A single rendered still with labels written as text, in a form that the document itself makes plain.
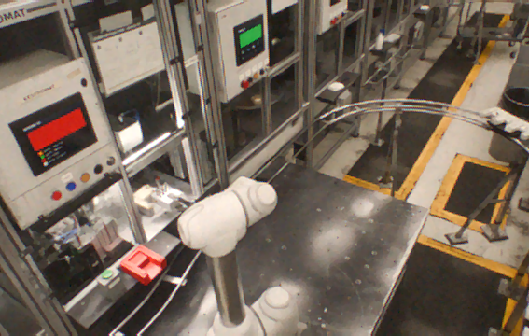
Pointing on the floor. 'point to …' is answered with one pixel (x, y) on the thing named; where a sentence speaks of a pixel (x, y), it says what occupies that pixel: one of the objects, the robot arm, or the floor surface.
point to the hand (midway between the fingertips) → (174, 200)
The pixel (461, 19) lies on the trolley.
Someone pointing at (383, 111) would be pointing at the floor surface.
